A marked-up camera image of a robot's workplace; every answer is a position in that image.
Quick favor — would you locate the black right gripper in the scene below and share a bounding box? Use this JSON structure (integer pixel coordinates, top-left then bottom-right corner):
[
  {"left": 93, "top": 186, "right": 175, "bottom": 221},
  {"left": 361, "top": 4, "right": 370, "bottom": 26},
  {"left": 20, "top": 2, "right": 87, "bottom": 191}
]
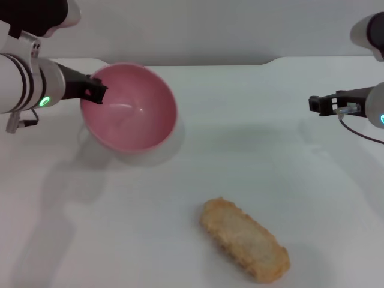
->
[{"left": 308, "top": 86, "right": 376, "bottom": 117}]

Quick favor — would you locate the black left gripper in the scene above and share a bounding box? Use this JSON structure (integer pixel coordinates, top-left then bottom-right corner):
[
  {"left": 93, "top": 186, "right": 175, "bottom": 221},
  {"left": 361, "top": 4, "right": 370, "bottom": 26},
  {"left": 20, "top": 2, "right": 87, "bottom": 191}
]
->
[{"left": 56, "top": 62, "right": 109, "bottom": 105}]

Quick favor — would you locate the pink plastic bowl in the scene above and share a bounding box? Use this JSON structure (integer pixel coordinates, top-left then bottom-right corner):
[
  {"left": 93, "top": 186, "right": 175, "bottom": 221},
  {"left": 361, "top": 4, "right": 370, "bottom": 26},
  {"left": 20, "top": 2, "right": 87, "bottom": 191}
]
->
[{"left": 80, "top": 62, "right": 178, "bottom": 154}]

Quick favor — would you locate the golden ridged bread loaf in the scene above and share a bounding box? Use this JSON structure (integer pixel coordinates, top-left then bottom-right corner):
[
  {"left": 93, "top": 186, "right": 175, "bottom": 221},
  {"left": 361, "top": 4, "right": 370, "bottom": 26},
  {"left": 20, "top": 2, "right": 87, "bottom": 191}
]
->
[{"left": 199, "top": 197, "right": 291, "bottom": 284}]

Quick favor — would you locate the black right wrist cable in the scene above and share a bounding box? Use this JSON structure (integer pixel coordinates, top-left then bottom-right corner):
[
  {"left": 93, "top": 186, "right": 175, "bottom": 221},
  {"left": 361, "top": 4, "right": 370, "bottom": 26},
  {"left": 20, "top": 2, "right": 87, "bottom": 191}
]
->
[{"left": 336, "top": 104, "right": 384, "bottom": 145}]

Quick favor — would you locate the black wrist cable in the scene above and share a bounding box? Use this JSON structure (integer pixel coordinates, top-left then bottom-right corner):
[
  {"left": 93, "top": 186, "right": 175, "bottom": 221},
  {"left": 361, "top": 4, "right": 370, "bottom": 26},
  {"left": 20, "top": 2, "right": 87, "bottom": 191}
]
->
[
  {"left": 5, "top": 109, "right": 39, "bottom": 134},
  {"left": 336, "top": 104, "right": 384, "bottom": 145}
]

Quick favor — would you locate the silver left camera bracket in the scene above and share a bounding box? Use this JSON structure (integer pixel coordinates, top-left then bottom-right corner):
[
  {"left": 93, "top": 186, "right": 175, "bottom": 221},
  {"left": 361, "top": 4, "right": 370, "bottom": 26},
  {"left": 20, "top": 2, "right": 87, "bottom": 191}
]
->
[{"left": 4, "top": 29, "right": 42, "bottom": 59}]

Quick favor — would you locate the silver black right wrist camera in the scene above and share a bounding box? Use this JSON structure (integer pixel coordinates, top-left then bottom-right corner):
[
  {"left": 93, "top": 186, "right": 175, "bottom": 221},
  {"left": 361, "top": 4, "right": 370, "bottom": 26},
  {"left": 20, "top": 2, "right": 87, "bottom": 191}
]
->
[{"left": 350, "top": 11, "right": 384, "bottom": 63}]

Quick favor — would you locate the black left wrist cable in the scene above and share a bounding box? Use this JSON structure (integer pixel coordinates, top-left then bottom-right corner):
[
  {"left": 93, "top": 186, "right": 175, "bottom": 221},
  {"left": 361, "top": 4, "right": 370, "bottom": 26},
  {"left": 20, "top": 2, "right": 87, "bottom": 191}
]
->
[{"left": 5, "top": 109, "right": 39, "bottom": 134}]

